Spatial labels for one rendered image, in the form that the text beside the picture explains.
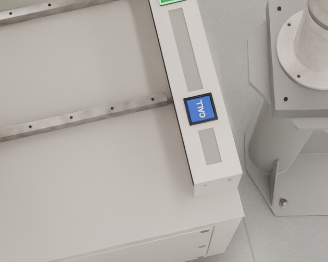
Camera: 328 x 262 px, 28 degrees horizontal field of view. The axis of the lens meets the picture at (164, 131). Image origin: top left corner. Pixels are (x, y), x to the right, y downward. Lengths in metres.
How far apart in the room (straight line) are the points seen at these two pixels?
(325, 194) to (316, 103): 0.88
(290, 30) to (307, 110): 0.18
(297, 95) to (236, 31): 1.04
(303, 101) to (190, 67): 0.25
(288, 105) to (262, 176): 0.86
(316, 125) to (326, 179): 0.83
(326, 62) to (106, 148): 0.49
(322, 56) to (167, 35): 0.31
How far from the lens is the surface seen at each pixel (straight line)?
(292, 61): 1.39
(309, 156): 2.24
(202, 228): 1.41
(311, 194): 2.22
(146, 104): 1.38
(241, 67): 2.33
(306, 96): 1.38
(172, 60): 1.29
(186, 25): 1.33
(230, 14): 2.41
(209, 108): 1.25
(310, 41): 1.30
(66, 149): 1.40
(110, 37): 1.48
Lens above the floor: 2.15
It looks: 74 degrees down
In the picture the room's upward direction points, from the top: 7 degrees counter-clockwise
